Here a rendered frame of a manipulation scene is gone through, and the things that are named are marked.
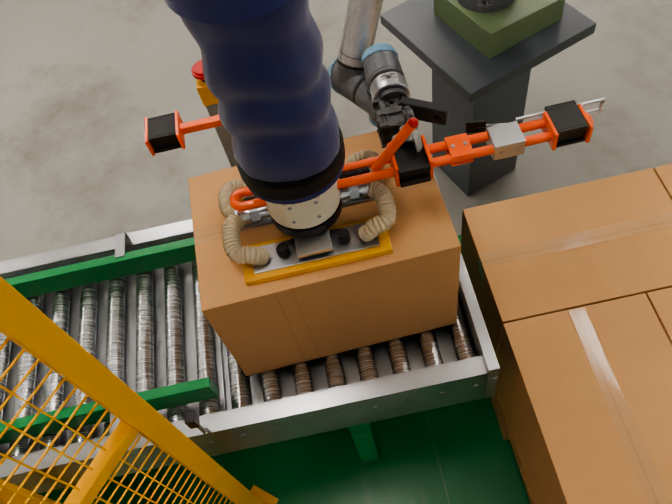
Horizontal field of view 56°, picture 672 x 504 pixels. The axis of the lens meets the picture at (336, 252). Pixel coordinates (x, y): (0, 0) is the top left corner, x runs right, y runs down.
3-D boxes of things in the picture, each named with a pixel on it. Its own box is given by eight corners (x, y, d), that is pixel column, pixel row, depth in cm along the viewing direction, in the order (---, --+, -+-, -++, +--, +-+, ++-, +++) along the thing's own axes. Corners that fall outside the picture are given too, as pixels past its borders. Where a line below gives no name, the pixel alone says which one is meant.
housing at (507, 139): (493, 162, 140) (495, 148, 136) (484, 140, 143) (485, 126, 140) (524, 155, 139) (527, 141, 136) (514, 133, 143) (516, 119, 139)
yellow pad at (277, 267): (246, 287, 143) (240, 276, 139) (242, 251, 148) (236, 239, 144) (393, 253, 142) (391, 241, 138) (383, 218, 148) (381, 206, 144)
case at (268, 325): (246, 376, 174) (200, 311, 141) (230, 258, 196) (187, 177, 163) (456, 323, 174) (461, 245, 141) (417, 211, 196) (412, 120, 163)
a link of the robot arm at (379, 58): (396, 66, 164) (395, 34, 156) (407, 98, 157) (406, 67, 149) (361, 73, 164) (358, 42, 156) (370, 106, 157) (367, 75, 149)
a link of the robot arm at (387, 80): (406, 96, 157) (405, 65, 149) (411, 110, 154) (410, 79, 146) (371, 104, 157) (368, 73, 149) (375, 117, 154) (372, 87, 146)
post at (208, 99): (274, 272, 256) (196, 88, 173) (272, 258, 260) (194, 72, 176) (291, 268, 256) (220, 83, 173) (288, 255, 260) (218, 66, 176)
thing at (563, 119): (552, 151, 139) (555, 135, 134) (540, 127, 143) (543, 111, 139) (589, 142, 139) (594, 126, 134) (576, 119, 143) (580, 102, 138)
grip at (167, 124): (152, 156, 154) (144, 142, 150) (151, 131, 159) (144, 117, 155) (185, 148, 154) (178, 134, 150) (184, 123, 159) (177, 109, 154)
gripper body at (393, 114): (383, 151, 147) (372, 115, 154) (419, 143, 147) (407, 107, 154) (380, 128, 141) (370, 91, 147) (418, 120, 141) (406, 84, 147)
